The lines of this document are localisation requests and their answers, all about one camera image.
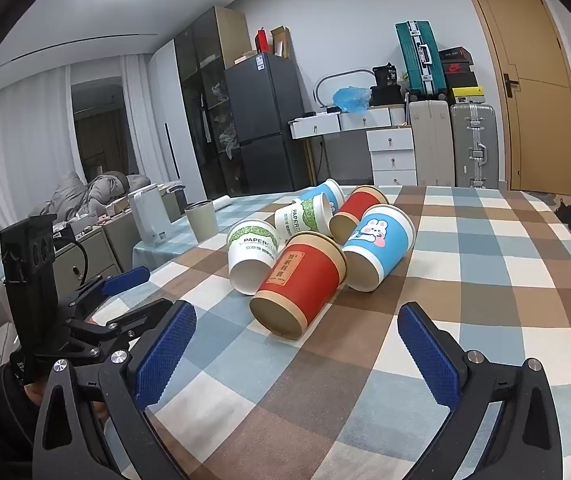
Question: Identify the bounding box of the wooden door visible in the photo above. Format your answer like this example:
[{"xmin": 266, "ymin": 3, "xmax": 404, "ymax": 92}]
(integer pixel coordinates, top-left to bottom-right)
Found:
[{"xmin": 458, "ymin": 0, "xmax": 571, "ymax": 196}]

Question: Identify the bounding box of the silver suitcase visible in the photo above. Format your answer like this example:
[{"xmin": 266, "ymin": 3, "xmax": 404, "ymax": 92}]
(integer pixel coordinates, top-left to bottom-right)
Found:
[{"xmin": 449, "ymin": 103, "xmax": 500, "ymax": 190}]

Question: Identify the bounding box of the plain black shoe box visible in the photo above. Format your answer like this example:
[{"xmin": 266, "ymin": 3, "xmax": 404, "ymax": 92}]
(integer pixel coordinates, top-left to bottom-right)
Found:
[{"xmin": 444, "ymin": 72, "xmax": 479, "ymax": 90}]

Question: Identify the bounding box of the red black shoe box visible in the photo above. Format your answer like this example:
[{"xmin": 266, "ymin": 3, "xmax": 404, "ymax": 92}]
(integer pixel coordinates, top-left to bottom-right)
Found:
[{"xmin": 440, "ymin": 60, "xmax": 473, "ymax": 77}]

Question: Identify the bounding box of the large red paper cup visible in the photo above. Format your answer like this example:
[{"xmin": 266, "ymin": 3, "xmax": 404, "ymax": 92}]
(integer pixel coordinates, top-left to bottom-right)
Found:
[{"xmin": 250, "ymin": 232, "xmax": 349, "ymax": 340}]

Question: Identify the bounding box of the small red paper cup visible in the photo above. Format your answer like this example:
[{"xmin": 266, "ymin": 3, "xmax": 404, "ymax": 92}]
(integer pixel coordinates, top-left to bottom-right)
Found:
[{"xmin": 329, "ymin": 185, "xmax": 390, "ymax": 242}]

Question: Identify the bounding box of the white desk with drawers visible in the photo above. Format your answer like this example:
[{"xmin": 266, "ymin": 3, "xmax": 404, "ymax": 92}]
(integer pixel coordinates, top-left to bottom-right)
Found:
[{"xmin": 288, "ymin": 105, "xmax": 411, "ymax": 186}]

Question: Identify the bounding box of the checked tablecloth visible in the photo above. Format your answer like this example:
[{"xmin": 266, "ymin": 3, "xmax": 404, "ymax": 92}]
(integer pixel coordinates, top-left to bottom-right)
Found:
[{"xmin": 103, "ymin": 185, "xmax": 571, "ymax": 480}]

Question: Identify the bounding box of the person's left hand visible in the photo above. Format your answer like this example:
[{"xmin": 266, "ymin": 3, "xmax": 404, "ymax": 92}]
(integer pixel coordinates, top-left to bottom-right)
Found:
[{"xmin": 22, "ymin": 381, "xmax": 49, "ymax": 406}]

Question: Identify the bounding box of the blue bunny paper cup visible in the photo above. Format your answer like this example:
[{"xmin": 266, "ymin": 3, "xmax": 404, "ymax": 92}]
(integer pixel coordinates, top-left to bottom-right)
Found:
[{"xmin": 341, "ymin": 204, "xmax": 416, "ymax": 292}]

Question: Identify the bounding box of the black bag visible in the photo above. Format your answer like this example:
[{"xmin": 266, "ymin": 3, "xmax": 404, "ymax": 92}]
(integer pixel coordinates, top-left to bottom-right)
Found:
[{"xmin": 369, "ymin": 62, "xmax": 403, "ymax": 106}]

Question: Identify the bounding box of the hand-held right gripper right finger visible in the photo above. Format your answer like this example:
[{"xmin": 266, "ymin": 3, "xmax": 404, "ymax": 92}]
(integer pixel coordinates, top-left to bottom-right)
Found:
[{"xmin": 397, "ymin": 302, "xmax": 566, "ymax": 480}]

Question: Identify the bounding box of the grey green tumbler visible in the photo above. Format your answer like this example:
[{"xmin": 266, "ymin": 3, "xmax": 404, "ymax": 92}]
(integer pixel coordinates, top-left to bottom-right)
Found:
[{"xmin": 184, "ymin": 200, "xmax": 220, "ymax": 245}]

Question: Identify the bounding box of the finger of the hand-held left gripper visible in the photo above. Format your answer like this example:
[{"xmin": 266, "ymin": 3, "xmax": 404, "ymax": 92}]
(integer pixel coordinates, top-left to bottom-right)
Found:
[
  {"xmin": 68, "ymin": 298, "xmax": 179, "ymax": 353},
  {"xmin": 68, "ymin": 266, "xmax": 152, "ymax": 318}
]

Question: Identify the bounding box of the blue plastic bag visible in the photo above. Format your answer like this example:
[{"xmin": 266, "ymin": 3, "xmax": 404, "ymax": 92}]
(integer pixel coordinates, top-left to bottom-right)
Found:
[{"xmin": 333, "ymin": 86, "xmax": 372, "ymax": 113}]

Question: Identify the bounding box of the white water dispenser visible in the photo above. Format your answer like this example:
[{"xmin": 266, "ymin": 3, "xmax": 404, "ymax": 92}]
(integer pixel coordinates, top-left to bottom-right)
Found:
[{"xmin": 127, "ymin": 183, "xmax": 171, "ymax": 246}]

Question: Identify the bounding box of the cardboard box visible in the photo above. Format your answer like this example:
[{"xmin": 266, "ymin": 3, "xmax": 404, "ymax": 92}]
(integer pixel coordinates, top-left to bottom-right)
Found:
[{"xmin": 270, "ymin": 25, "xmax": 293, "ymax": 58}]

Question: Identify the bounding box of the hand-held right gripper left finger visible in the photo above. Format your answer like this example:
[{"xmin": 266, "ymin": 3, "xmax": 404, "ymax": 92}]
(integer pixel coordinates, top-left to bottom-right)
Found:
[{"xmin": 33, "ymin": 300, "xmax": 201, "ymax": 480}]

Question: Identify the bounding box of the dark glass wardrobe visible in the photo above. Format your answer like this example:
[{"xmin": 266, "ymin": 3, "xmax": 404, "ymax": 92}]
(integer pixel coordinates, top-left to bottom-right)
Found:
[{"xmin": 174, "ymin": 6, "xmax": 251, "ymax": 201}]

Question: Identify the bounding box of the white wardrobe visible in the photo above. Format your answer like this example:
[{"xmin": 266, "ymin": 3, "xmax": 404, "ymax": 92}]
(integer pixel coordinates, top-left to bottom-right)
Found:
[{"xmin": 148, "ymin": 39, "xmax": 206, "ymax": 196}]

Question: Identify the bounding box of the beige suitcase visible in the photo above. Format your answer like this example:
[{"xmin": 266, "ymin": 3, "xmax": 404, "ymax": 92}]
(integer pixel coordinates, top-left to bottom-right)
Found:
[{"xmin": 408, "ymin": 100, "xmax": 456, "ymax": 187}]

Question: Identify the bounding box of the yellow shoe box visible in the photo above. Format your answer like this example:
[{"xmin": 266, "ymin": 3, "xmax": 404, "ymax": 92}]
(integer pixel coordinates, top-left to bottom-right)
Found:
[{"xmin": 451, "ymin": 86, "xmax": 486, "ymax": 103}]

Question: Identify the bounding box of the dark grey fridge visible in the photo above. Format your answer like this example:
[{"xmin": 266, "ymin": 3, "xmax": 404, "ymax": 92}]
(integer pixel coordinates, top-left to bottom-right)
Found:
[{"xmin": 224, "ymin": 51, "xmax": 306, "ymax": 196}]

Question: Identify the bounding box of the blue white paper cup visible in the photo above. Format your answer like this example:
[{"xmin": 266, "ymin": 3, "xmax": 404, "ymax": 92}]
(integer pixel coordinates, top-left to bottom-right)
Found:
[{"xmin": 298, "ymin": 178, "xmax": 346, "ymax": 211}]

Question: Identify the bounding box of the white sheer curtain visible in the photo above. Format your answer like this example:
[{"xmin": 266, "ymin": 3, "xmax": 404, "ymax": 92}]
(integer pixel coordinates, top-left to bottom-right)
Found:
[
  {"xmin": 118, "ymin": 52, "xmax": 155, "ymax": 181},
  {"xmin": 0, "ymin": 67, "xmax": 74, "ymax": 231}
]

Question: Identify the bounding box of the beige safe cabinet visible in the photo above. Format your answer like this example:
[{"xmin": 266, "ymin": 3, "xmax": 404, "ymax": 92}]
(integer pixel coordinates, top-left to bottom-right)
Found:
[{"xmin": 53, "ymin": 210, "xmax": 139, "ymax": 301}]

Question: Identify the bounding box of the grey padded jacket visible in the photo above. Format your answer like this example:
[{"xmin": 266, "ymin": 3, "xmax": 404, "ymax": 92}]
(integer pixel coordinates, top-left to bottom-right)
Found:
[{"xmin": 40, "ymin": 170, "xmax": 152, "ymax": 221}]

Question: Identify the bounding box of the teal suitcase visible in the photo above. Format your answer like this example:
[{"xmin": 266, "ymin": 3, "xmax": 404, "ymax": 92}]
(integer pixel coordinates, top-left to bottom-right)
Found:
[{"xmin": 395, "ymin": 20, "xmax": 449, "ymax": 101}]

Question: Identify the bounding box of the oval mirror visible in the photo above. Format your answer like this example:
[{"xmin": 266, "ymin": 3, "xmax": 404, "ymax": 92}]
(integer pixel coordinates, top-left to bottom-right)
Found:
[{"xmin": 314, "ymin": 70, "xmax": 376, "ymax": 108}]

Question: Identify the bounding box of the white drawer cabinet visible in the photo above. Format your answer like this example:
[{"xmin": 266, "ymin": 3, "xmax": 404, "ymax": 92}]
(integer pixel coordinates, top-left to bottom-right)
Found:
[{"xmin": 367, "ymin": 127, "xmax": 417, "ymax": 187}]

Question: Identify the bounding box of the white green paper cup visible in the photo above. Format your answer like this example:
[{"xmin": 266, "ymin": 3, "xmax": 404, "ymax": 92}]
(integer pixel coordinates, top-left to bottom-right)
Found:
[
  {"xmin": 274, "ymin": 193, "xmax": 335, "ymax": 241},
  {"xmin": 228, "ymin": 219, "xmax": 280, "ymax": 296}
]

